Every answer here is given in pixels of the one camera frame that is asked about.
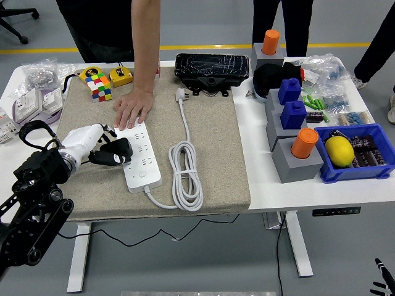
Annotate white table leg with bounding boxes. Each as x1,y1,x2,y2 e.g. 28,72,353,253
67,221,93,294
283,211,315,278

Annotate person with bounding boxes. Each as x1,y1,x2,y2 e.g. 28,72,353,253
252,0,315,58
55,0,162,130
351,0,395,125

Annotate white circuit breaker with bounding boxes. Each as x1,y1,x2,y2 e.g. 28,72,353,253
0,107,22,144

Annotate green wall plug cluster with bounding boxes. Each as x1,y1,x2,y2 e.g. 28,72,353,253
301,94,326,111

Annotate purple tray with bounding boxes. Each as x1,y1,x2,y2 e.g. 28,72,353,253
11,87,65,128

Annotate light blue dish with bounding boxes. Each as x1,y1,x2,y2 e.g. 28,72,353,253
252,78,268,104

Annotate large clear resistor bag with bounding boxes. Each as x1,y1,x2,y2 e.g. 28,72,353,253
294,53,353,84

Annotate clear bag of metal nuts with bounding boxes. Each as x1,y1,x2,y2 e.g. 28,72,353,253
20,57,60,91

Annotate white power cord with plug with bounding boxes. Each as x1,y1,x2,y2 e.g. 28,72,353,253
144,88,204,212

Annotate black table power cable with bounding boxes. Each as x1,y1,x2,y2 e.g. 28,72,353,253
275,212,287,296

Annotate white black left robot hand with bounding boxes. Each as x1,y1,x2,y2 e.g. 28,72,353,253
60,123,132,167

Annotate grey-brown mat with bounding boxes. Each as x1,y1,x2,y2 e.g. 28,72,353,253
55,65,251,222

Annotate clear bag of taped resistors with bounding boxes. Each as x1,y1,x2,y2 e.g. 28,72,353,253
337,110,376,128

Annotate blue block with knob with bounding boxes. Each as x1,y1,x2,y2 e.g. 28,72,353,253
277,77,302,107
280,100,308,130

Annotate yellow lemon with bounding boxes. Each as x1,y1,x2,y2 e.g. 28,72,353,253
324,136,356,169

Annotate black key fob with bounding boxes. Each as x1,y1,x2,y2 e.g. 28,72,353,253
327,129,352,143

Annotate black wrapped device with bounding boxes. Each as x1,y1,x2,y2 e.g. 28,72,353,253
174,52,251,97

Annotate orange cylinder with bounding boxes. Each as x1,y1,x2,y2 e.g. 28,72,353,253
290,128,320,160
262,29,281,57

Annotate square yellow tape measure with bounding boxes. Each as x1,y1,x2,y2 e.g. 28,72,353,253
104,60,135,88

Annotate round yellow tape measure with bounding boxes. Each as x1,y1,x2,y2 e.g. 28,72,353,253
75,65,104,84

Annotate grey under-table box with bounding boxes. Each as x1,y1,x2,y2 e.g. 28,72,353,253
262,212,289,231

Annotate black office chair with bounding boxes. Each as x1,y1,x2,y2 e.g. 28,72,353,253
0,0,41,45

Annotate grey block holder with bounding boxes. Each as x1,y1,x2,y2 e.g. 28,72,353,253
250,43,285,70
265,107,309,152
271,137,325,184
264,88,305,115

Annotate black plug adapter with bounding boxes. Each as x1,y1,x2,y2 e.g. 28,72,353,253
99,138,134,163

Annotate white socket box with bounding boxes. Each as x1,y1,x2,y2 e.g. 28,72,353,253
14,88,44,122
41,88,65,113

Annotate white power strip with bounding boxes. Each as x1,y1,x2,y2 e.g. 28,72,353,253
114,120,163,194

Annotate empty clear plastic bag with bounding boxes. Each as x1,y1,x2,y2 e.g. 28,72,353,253
57,62,78,81

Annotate blue plastic bin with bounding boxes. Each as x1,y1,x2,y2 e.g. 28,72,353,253
314,123,395,184

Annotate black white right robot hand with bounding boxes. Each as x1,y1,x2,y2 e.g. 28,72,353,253
370,258,395,296

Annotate small clear resistor bag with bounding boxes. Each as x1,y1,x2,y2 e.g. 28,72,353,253
319,82,352,112

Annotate dark brown capacitor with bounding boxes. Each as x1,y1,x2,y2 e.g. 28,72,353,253
353,150,376,169
351,134,378,152
306,111,325,124
371,148,389,168

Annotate black cloth bundle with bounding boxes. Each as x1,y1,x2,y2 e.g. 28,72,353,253
252,61,305,100

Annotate person's left hand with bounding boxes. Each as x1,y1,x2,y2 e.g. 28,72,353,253
113,88,155,130

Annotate thin black plug cord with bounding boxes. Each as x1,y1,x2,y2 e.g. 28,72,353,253
57,159,241,247

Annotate black table control panel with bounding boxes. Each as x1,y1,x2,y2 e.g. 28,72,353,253
312,206,362,218

